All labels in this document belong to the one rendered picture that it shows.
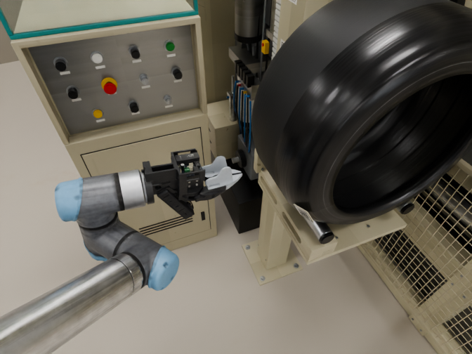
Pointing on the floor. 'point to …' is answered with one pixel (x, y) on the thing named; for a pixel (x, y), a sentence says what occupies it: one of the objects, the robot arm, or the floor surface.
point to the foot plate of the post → (292, 265)
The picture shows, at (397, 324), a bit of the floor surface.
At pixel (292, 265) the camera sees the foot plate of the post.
